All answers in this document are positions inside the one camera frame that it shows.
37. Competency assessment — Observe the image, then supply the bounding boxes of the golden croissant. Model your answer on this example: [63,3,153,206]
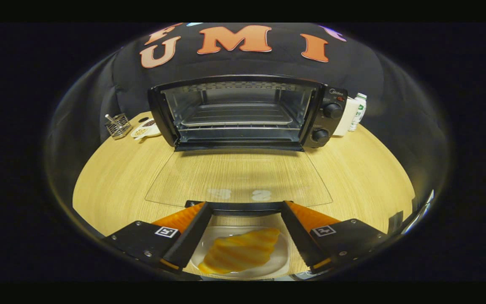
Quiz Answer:
[198,228,281,275]

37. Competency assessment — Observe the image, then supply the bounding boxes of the metal wire basket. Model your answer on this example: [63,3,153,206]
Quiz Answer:
[104,113,132,140]

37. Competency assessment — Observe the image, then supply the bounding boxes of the metal baking tray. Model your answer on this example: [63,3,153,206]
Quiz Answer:
[181,103,294,128]

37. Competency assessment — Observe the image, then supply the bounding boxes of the white pop-up toaster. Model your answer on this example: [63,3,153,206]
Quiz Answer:
[333,97,359,137]

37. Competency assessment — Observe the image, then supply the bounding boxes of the white oval plate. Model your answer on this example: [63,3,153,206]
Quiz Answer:
[190,225,291,280]

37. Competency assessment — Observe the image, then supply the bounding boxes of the black toaster oven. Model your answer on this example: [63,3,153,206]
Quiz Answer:
[145,75,348,216]

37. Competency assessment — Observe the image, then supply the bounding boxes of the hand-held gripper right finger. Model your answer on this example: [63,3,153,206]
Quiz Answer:
[280,201,390,274]

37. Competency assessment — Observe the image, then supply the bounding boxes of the small white dish with snacks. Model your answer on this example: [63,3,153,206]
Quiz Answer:
[131,118,162,142]

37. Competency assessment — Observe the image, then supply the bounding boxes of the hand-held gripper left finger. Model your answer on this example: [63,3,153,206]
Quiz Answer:
[101,201,214,274]

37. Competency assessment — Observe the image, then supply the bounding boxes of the white plastic bottle green label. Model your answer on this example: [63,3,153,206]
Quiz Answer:
[349,93,367,132]

